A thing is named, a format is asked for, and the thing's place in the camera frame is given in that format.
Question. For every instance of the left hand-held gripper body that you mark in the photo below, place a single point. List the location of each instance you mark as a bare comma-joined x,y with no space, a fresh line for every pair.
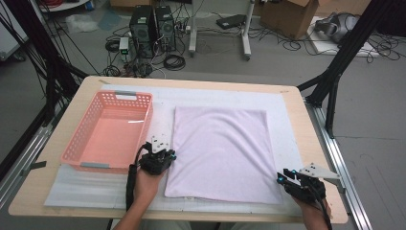
156,163

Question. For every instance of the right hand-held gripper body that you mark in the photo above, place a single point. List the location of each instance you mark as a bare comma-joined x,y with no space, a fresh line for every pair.
304,190

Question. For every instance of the pale lilac towel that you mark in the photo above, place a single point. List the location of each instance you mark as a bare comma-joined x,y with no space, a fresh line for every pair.
223,153

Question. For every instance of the pink plastic basket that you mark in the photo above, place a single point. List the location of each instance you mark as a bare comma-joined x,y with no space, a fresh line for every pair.
111,137

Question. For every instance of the person's right hand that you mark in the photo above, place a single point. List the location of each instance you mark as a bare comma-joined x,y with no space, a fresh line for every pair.
314,212

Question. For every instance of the person's left hand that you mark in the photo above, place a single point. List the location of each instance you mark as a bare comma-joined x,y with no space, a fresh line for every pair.
146,188

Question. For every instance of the white grid mat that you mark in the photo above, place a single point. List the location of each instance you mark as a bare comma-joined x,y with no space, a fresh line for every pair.
95,188

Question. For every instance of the small white box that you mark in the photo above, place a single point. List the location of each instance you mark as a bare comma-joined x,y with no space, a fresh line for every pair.
124,44

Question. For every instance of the white stand leg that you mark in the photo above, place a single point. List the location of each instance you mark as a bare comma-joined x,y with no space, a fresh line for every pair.
192,28
247,32

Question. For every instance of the black computer tower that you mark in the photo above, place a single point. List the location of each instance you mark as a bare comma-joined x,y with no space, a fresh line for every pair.
166,27
142,28

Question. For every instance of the white board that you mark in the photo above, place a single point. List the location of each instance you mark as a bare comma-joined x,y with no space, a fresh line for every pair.
322,46

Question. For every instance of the black flat device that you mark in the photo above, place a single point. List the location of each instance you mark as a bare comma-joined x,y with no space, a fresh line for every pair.
230,21

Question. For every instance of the teal sheet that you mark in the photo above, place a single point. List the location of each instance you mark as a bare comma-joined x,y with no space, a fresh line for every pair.
110,20

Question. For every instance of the grey black device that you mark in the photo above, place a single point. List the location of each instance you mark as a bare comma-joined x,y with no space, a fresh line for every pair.
338,27

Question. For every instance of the brown cardboard box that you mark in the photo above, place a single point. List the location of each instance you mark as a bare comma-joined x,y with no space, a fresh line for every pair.
287,19

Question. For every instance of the clear plastic bag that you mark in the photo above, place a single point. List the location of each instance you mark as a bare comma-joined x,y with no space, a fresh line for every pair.
81,23

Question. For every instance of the white round table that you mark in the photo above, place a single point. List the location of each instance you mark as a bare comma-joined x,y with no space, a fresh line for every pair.
63,5

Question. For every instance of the white cabinet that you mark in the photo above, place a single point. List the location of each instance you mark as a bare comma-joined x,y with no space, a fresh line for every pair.
8,41

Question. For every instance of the grey metal bracket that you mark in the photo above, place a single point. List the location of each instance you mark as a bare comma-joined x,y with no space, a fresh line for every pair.
340,186
33,166

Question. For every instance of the aluminium rail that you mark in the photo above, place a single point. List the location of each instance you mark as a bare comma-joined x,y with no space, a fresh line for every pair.
348,159
28,150

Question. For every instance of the black metal frame post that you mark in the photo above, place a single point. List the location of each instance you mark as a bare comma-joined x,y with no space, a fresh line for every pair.
348,48
38,41

